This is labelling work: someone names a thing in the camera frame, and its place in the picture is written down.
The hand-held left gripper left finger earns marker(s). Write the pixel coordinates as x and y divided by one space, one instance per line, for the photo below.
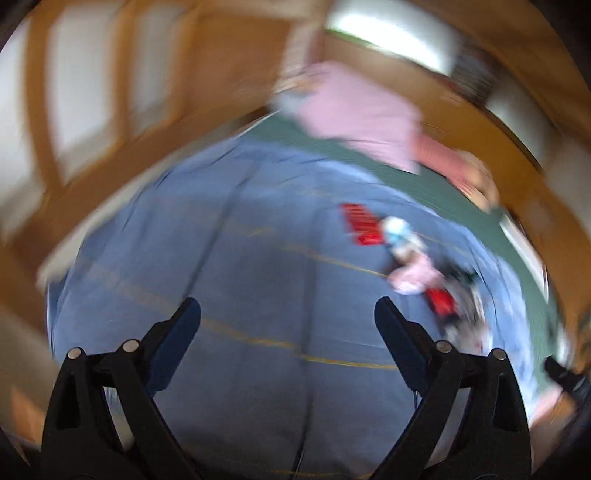
178 337

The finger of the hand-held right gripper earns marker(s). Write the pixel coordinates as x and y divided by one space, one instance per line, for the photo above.
563 374

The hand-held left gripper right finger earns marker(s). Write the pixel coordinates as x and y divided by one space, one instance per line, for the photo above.
397 341

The small red packet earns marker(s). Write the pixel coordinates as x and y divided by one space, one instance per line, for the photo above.
441 302

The pink plastic bag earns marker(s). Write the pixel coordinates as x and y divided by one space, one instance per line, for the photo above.
413 277

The white red plastic bag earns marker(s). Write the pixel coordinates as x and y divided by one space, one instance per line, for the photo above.
468 330

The small black object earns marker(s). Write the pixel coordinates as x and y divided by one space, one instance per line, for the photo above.
459 277

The blue face mask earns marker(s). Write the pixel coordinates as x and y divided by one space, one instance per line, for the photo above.
396 230

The blue striped cloth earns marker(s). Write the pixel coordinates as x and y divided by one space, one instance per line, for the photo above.
258 258

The pink pillow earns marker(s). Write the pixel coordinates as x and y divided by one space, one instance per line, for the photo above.
355 115

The wooden bunk bed frame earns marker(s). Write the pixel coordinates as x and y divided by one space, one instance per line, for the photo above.
207 46

